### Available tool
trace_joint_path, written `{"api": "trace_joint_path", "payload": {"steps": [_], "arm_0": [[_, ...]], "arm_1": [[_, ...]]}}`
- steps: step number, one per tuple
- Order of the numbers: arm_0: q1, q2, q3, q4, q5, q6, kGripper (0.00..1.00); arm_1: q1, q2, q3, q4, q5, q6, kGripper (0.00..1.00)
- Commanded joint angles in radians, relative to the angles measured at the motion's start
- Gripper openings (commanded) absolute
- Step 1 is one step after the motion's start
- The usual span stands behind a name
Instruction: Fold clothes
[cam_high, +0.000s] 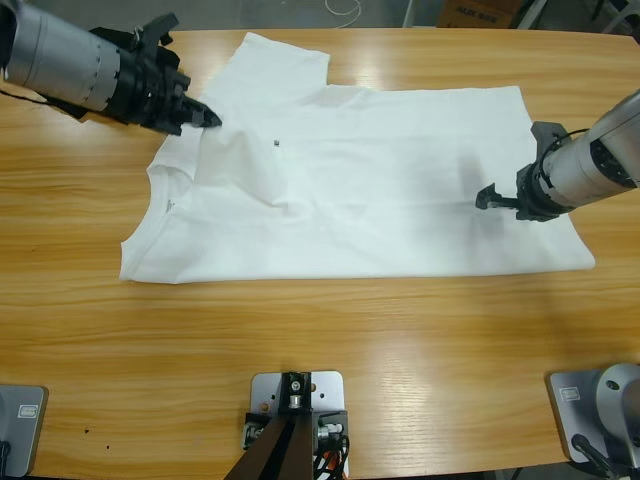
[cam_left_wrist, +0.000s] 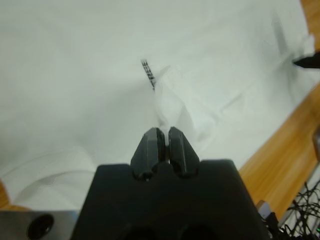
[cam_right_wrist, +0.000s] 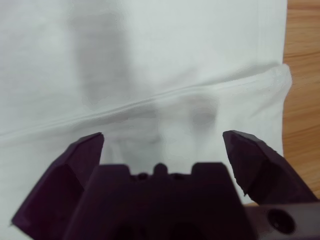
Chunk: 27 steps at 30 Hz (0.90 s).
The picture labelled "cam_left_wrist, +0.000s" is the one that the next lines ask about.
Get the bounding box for white t-shirt with black logo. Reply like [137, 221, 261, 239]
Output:
[0, 0, 317, 211]

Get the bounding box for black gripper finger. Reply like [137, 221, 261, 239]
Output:
[292, 52, 320, 70]
[130, 127, 166, 180]
[167, 126, 200, 179]

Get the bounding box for tangled black cables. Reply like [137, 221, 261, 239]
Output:
[274, 179, 320, 240]

